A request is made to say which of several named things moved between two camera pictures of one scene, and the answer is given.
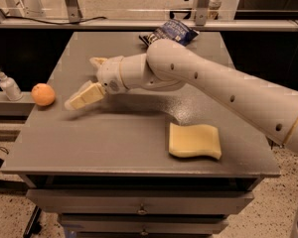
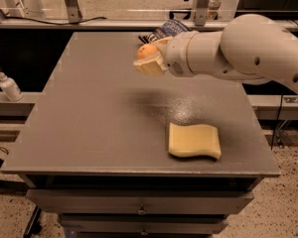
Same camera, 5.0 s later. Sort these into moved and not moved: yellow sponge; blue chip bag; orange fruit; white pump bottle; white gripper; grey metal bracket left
Moved: orange fruit; white gripper
Not moved: yellow sponge; grey metal bracket left; white pump bottle; blue chip bag
